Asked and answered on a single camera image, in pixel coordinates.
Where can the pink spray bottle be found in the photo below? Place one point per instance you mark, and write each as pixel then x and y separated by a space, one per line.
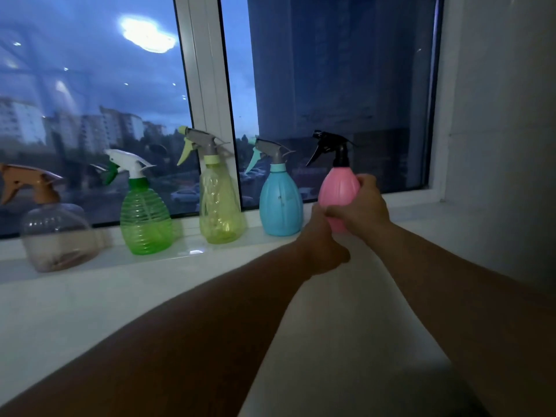
pixel 336 186

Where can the blue spray bottle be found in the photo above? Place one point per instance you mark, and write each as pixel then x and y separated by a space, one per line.
pixel 280 204

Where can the clear bottle with orange sprayer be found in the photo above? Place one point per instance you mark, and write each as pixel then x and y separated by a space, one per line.
pixel 56 238

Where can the person's left hand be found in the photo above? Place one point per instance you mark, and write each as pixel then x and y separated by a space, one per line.
pixel 321 251

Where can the person's right hand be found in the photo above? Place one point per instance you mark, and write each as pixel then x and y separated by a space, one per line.
pixel 369 212

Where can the green ribbed spray bottle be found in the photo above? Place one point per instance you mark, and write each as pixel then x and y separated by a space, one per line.
pixel 145 221

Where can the white green trigger sprayer head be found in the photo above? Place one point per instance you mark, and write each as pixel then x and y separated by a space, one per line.
pixel 130 162

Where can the yellow-green spray bottle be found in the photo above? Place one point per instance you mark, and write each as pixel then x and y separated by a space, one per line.
pixel 221 208

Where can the person's right forearm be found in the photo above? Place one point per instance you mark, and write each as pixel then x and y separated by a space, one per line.
pixel 469 308

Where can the grey yellow trigger sprayer head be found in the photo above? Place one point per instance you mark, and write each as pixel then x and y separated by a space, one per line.
pixel 204 141

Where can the white framed window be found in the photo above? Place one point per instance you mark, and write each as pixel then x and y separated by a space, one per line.
pixel 204 60

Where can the black trigger sprayer head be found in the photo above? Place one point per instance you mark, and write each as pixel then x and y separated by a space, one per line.
pixel 336 147

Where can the person's left forearm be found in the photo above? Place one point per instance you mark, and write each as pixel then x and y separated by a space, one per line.
pixel 173 343

